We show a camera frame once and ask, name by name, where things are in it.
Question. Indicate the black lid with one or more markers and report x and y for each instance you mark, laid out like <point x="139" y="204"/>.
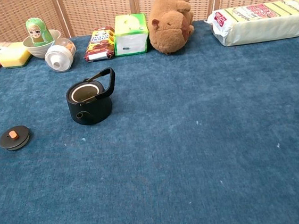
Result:
<point x="14" y="139"/>

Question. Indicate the clear jar with white lid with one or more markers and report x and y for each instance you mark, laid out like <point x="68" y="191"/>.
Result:
<point x="58" y="57"/>

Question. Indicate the blue carpet table cloth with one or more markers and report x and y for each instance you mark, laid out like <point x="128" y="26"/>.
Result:
<point x="169" y="147"/>

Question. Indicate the green tissue box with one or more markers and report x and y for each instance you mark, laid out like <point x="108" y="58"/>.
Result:
<point x="130" y="35"/>

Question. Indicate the panda biscuit packet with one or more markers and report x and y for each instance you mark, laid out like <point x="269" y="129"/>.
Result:
<point x="99" y="43"/>

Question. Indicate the brown capybara plush toy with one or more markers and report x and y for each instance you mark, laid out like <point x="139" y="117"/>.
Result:
<point x="170" y="27"/>

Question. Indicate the woven rattan folding screen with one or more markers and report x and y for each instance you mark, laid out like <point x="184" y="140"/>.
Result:
<point x="95" y="8"/>

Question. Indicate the pale green ceramic bowl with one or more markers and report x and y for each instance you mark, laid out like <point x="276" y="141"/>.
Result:
<point x="35" y="50"/>

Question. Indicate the green nesting doll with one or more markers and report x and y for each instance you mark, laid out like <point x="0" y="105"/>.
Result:
<point x="37" y="31"/>

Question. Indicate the yellow striped plastic-wrapped package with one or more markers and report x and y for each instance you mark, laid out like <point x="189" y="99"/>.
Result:
<point x="260" y="22"/>

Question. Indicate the yellow sponge with green base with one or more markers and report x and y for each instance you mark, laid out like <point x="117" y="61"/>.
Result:
<point x="14" y="55"/>

